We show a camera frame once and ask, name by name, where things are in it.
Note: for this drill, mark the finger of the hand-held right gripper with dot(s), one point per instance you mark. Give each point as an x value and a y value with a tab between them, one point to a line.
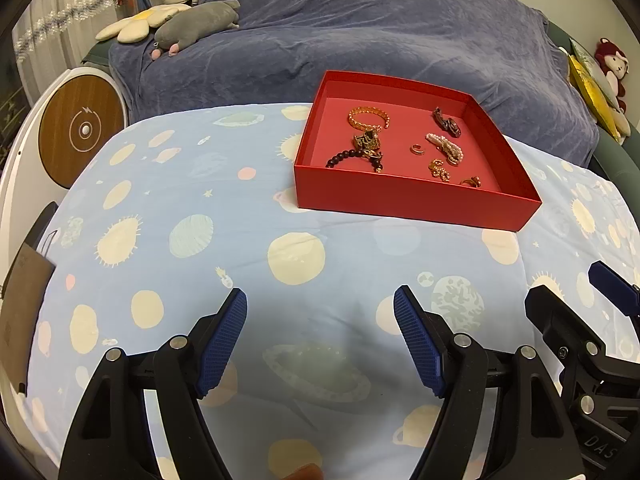
560	325
612	285

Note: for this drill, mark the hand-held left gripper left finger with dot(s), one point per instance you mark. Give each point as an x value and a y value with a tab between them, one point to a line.
222	345

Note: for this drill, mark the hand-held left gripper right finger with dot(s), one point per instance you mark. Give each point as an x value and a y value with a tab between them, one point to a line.
417	340

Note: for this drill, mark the red cardboard box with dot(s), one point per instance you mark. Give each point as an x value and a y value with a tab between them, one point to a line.
400	197

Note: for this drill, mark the small gold ear cuff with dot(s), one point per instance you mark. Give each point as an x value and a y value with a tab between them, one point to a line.
413	149

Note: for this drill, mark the green sofa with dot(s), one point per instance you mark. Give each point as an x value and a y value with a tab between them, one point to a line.
615	165

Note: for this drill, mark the planet print light blue sheet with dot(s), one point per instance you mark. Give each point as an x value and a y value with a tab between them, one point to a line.
200	185

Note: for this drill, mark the yellow leaf-shaped pillow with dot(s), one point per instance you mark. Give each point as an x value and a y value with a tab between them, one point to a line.
592	90

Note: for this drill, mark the brown paper bag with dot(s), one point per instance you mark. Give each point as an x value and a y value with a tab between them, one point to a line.
22	310

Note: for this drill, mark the red monkey plush toy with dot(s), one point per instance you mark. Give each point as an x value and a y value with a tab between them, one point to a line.
612	62

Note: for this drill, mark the gold leaf-pattern bangle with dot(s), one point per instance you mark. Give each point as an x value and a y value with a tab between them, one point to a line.
352	121

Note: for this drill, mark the white device with wooden disc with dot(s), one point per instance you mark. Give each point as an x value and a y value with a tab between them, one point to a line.
80	130

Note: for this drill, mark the blue-grey blanket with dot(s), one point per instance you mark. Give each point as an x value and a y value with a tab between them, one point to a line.
375	25

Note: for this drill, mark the grey plush toy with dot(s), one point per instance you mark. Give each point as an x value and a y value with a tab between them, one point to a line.
200	20

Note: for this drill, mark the flower-shaped pillow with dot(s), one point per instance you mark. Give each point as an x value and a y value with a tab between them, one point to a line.
130	25

